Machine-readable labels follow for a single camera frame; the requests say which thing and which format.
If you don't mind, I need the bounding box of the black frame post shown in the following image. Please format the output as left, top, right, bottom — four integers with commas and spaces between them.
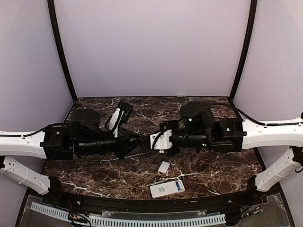
47, 0, 78, 103
229, 0, 258, 103

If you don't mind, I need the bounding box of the white slotted cable duct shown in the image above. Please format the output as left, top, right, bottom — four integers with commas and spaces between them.
30, 202, 226, 227

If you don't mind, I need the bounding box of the clear acrylic plate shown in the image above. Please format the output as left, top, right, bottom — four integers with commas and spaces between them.
101, 210, 207, 220

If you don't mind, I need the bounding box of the white remote control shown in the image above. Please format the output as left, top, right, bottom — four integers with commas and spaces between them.
150, 180, 181, 199

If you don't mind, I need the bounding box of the white battery cover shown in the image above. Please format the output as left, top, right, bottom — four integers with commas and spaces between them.
158, 161, 170, 174

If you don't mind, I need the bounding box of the black front rail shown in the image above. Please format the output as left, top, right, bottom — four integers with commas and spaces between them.
23, 183, 285, 215

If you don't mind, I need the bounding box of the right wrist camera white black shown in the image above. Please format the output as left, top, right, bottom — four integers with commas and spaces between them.
149, 121, 175, 153

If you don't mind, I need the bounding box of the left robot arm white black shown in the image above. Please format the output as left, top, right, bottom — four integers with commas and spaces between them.
0, 109, 141, 206

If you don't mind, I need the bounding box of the blue battery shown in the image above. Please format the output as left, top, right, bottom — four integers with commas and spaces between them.
175, 180, 185, 192

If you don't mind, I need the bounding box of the left black frame post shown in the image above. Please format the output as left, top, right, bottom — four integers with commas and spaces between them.
47, 0, 78, 103

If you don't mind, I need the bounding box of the right black frame post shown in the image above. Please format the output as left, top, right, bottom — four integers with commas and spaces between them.
229, 0, 258, 103

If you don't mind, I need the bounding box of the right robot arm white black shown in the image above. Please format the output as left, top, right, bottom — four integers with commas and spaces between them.
142, 102, 303, 205

